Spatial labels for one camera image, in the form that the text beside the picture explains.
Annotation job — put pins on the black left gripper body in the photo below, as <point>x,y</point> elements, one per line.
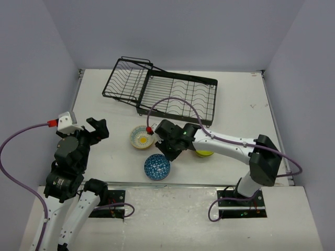
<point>85,138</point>

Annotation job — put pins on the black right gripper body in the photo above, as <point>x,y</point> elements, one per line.
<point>171,142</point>

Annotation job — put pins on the blue patterned bowl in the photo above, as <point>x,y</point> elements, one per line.
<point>157,167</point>

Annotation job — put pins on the lime green bowl front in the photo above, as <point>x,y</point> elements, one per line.
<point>204,153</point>

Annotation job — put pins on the yellow checkered white bowl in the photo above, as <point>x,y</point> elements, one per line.
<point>139,136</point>

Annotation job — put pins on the white floral bowl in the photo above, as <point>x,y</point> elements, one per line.
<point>142,147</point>

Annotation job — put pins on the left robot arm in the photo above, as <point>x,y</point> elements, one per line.
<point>58,230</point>

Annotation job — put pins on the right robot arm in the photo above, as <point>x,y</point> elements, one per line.
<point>260,154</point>

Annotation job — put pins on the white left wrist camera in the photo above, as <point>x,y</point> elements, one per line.
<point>67,123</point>

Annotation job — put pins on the black wire dish rack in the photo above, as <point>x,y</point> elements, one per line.
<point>152,90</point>

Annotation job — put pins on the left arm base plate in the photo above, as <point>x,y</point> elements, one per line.
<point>113,196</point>

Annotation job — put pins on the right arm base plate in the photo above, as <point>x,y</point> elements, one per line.
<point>255,208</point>

